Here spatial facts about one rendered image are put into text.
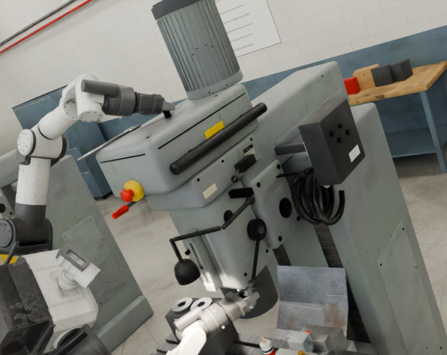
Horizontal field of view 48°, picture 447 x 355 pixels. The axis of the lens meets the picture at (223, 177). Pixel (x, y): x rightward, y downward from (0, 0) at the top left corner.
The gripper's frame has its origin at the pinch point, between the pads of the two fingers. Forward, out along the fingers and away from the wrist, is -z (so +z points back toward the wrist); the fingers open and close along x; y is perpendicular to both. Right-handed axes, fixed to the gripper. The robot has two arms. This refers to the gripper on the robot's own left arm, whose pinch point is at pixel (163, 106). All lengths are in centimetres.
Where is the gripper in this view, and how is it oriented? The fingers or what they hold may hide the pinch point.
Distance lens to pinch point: 155.4
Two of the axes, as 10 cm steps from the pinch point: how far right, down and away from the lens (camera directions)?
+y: 0.6, -10.0, -0.2
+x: 5.4, 0.5, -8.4
